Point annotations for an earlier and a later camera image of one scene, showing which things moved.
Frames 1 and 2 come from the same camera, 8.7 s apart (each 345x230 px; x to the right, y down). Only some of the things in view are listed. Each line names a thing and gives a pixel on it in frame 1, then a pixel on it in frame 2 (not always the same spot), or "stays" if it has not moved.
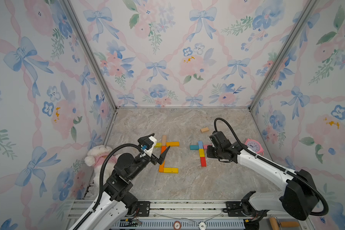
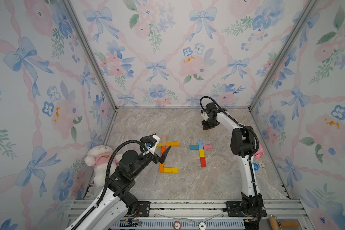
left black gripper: (154, 160) stays
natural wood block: (164, 140) stays
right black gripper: (208, 151) to (205, 127)
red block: (203, 162) stays
